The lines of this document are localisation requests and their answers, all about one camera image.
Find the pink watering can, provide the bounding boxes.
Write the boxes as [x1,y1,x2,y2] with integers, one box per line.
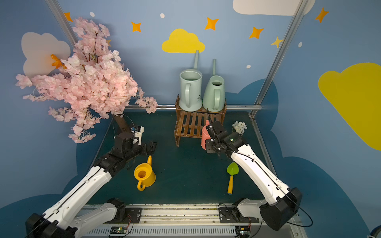
[201,120,211,150]

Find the yellow watering can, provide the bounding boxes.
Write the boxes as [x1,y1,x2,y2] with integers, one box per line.
[134,155,156,191]

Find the brown wooden slatted shelf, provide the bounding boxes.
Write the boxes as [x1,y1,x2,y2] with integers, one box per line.
[174,95,208,147]

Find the mint green watering can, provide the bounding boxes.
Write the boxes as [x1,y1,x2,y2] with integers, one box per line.
[203,59,225,112]

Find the pale blue watering can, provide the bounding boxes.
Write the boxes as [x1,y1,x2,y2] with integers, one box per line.
[179,51,203,112]

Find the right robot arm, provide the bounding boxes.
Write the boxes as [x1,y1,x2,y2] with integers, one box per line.
[206,121,303,231]

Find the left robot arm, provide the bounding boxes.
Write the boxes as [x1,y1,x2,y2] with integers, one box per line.
[25,132,157,238]

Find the white flowers in pot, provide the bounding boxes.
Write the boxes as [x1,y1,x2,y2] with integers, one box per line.
[232,121,248,135]

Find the green yellow garden trowel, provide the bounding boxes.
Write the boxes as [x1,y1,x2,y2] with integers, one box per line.
[227,162,239,195]

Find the pink cherry blossom tree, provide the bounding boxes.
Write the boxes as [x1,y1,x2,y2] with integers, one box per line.
[16,17,158,144]

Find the left circuit board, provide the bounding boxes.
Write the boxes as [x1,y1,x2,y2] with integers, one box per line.
[109,226,129,236]

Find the circuit board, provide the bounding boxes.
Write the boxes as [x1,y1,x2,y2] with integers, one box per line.
[109,226,129,236]
[235,226,251,238]

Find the right circuit board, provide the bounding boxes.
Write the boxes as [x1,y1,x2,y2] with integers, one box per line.
[235,226,251,238]

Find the orange butterfly decoration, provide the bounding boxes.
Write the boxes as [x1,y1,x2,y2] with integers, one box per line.
[51,54,66,69]

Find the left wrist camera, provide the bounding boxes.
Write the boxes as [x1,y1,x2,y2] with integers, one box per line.
[131,126,144,145]

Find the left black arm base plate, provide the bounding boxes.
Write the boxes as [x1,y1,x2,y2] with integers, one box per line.
[106,207,142,224]

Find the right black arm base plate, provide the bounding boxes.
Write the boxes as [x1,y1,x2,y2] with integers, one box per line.
[217,206,261,224]

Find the aluminium front rail frame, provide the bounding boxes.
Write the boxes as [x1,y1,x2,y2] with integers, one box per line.
[84,203,307,238]

